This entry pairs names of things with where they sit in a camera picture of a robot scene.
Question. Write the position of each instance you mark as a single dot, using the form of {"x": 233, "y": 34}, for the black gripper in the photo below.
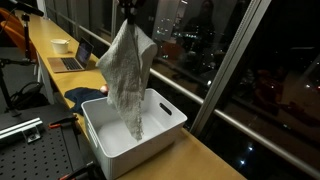
{"x": 131, "y": 3}

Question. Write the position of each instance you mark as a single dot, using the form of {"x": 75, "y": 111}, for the white towel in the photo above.
{"x": 128, "y": 73}

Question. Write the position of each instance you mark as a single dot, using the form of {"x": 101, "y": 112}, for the red white plush turnip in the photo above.
{"x": 104, "y": 89}

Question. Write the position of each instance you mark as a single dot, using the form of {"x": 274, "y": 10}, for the dark blue shirt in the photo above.
{"x": 81, "y": 96}

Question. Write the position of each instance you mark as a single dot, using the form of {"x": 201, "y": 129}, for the white plastic basket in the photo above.
{"x": 133, "y": 160}

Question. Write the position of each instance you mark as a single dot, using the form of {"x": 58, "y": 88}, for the white bowl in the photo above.
{"x": 60, "y": 46}

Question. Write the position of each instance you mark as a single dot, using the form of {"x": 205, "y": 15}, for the open silver laptop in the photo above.
{"x": 68, "y": 63}

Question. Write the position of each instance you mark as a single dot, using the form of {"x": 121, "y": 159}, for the horizontal metal window railing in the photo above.
{"x": 186, "y": 93}

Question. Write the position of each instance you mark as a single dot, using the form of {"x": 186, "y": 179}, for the orange chair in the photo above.
{"x": 13, "y": 28}

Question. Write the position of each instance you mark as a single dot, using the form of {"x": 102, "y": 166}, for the black bag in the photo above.
{"x": 28, "y": 98}

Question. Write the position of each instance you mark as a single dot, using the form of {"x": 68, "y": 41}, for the black perforated breadboard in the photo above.
{"x": 36, "y": 156}

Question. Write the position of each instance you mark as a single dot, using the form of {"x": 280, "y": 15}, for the black camera tripod stand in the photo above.
{"x": 26, "y": 36}

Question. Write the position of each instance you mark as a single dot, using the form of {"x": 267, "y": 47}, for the grey window frame pillar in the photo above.
{"x": 230, "y": 63}

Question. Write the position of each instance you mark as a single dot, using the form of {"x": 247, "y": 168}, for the aluminium profile rail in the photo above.
{"x": 18, "y": 128}

